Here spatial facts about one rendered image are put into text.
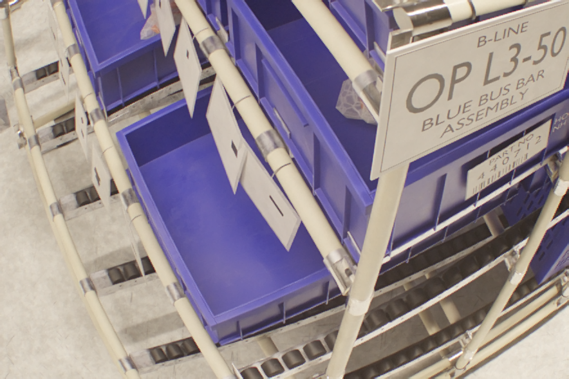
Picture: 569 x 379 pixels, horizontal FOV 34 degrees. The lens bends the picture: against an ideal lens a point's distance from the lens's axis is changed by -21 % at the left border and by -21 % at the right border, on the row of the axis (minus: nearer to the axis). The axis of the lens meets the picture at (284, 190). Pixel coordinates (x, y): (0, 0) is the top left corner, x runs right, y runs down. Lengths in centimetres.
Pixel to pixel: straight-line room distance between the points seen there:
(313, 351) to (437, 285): 23
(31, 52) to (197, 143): 126
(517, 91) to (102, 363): 160
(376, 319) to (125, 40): 72
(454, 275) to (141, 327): 97
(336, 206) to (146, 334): 118
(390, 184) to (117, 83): 84
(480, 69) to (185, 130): 91
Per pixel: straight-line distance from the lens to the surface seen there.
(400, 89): 94
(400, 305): 173
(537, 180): 184
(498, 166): 137
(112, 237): 261
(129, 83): 188
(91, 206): 215
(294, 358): 169
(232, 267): 175
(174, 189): 181
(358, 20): 107
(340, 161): 124
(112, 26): 203
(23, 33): 306
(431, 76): 95
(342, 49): 109
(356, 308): 139
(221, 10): 153
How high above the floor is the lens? 232
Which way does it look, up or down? 61 degrees down
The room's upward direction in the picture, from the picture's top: 5 degrees clockwise
